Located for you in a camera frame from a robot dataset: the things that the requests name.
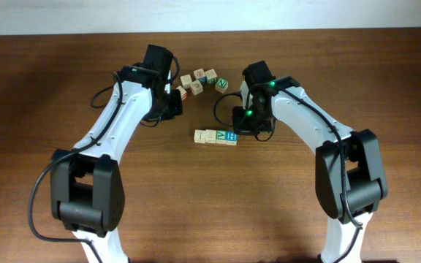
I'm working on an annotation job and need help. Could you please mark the blue H wooden block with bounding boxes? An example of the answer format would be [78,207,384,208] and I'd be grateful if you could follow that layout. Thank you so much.
[226,131,238,145]

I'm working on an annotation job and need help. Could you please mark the red E wooden block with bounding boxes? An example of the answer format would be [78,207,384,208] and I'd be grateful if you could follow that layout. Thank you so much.
[205,129,216,143]

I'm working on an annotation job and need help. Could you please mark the plain T wooden block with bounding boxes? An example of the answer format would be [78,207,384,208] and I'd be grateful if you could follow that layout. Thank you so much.
[194,129,206,143]

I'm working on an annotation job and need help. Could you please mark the green V wooden block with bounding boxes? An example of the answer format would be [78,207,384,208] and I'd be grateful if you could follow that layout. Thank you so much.
[216,130,227,145]

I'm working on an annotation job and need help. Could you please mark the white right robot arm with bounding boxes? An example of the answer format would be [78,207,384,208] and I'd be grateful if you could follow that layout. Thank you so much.
[232,61,389,262]

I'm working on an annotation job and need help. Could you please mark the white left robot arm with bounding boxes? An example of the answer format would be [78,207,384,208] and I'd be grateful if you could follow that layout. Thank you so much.
[50,45,183,262]

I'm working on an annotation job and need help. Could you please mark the red Y wooden block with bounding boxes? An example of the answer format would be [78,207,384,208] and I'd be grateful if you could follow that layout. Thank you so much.
[176,86,187,101]

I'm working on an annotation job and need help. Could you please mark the blue D wooden block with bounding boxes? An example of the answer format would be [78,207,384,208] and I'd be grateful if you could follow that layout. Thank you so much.
[193,69,206,83]

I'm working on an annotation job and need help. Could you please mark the green N wooden block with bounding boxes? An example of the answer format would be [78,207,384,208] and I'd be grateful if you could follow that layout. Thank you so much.
[215,77,229,94]

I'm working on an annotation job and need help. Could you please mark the plain snake wooden block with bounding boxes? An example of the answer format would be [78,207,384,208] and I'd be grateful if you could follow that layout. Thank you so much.
[190,80,203,96]

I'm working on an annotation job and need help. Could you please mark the green-sided rear wooden block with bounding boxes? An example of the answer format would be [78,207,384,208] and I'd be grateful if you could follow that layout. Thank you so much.
[205,69,218,84]

